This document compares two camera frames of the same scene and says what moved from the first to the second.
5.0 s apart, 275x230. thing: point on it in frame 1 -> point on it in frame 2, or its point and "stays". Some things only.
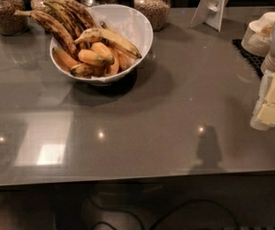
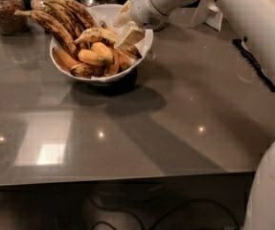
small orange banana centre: (91, 57) stays
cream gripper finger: (266, 116) -> (129, 35)
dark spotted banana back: (84, 16) stays
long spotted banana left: (54, 27) stays
